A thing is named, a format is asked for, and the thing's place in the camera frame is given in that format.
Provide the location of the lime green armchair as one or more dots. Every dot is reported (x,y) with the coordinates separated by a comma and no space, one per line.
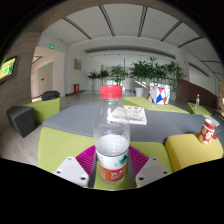
(45,109)

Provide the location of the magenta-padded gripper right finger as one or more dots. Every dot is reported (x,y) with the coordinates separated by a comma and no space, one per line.
(151,170)

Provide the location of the clear red-capped water bottle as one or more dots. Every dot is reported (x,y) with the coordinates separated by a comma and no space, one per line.
(111,146)

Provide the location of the small clear water bottle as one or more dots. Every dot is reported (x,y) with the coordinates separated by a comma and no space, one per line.
(197,101)

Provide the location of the group of potted green plants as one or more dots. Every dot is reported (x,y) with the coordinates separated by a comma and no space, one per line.
(143,71)

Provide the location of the white illustrated booklet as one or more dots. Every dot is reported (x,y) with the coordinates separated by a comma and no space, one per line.
(133,115)

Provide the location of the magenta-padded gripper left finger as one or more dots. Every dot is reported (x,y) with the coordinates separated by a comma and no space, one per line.
(71,171)

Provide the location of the black bag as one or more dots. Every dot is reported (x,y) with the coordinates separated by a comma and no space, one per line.
(50,95)

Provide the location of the red and white cup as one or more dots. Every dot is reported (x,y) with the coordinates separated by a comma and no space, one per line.
(206,133)

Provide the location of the large lime green low table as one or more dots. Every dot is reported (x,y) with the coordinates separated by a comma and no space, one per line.
(143,102)

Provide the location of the small lime green low table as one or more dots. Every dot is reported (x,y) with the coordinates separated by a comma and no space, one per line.
(200,110)

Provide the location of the white box with coloured triangles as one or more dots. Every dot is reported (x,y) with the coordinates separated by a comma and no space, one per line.
(159,95)

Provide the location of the green exit sign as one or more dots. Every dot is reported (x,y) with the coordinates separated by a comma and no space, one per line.
(52,46)

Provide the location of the dark grey stool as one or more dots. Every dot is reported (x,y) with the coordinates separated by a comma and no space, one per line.
(20,120)

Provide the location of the framed wall picture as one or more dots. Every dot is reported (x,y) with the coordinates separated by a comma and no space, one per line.
(77,64)

